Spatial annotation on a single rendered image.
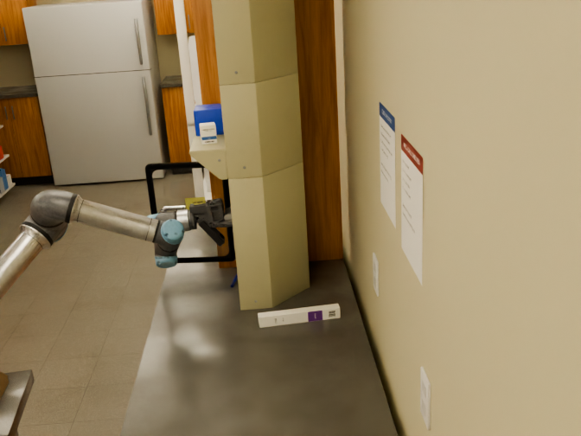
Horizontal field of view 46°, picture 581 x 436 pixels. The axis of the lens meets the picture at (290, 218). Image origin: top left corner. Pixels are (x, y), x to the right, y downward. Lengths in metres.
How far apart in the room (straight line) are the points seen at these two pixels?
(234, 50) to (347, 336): 0.94
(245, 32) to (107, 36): 5.10
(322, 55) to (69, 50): 4.97
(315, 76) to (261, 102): 0.41
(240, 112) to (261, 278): 0.57
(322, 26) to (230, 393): 1.29
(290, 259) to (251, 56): 0.71
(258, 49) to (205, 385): 1.00
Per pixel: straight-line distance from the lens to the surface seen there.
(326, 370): 2.04
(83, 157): 7.46
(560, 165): 0.77
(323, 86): 2.54
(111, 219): 2.25
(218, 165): 2.21
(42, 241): 2.35
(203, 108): 2.40
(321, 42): 2.52
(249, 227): 2.27
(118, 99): 7.25
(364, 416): 1.86
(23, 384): 2.22
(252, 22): 2.14
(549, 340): 0.84
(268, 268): 2.33
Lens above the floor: 2.04
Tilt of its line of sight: 20 degrees down
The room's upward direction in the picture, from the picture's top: 4 degrees counter-clockwise
